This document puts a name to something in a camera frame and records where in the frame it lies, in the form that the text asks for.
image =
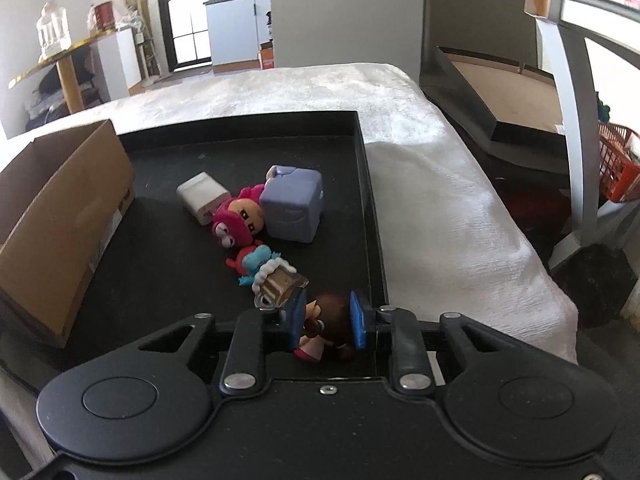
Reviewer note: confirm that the blue and red figurine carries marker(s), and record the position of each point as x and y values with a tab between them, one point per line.
250	260

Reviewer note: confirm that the white blanket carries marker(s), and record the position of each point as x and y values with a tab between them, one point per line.
450	185

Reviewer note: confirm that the grey chair frame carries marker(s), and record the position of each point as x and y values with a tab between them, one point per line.
575	135

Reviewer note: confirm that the orange plastic basket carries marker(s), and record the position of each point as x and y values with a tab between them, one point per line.
620	165

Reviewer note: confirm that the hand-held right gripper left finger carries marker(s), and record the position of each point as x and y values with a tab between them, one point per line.
295	320

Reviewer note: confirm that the toy beer mug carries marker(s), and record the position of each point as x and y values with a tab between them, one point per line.
280	282

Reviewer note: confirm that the blue toy sofa figurine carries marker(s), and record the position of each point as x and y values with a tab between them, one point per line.
290	205

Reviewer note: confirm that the white kitchen cabinet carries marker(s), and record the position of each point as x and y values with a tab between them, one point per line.
232	30

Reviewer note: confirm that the small white cabinet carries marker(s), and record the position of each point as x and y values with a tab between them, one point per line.
117	60

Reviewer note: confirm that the white charger adapter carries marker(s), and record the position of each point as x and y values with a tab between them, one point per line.
200	197

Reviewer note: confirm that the white lantern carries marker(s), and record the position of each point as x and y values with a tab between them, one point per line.
52	30

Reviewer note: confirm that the brown-haired doll figurine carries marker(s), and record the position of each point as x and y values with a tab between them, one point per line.
327	315

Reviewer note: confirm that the black tray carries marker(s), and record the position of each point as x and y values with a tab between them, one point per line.
175	285

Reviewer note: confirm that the grey headboard panel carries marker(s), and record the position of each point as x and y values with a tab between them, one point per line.
475	10

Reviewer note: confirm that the dark bed frame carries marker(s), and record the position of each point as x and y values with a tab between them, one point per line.
475	110

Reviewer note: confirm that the pink-haired doll figurine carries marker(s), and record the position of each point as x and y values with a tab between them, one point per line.
235	220

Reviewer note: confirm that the orange carton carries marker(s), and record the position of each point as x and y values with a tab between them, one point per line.
267	55

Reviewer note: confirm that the cardboard box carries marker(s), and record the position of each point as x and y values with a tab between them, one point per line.
65	200

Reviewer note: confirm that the black framed glass door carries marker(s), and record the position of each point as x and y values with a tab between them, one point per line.
190	20

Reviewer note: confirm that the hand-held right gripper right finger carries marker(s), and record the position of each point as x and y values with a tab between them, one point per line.
359	320

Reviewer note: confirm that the round gold table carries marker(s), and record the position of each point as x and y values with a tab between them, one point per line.
70	85

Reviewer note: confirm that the red tin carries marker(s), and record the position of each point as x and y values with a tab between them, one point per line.
104	16

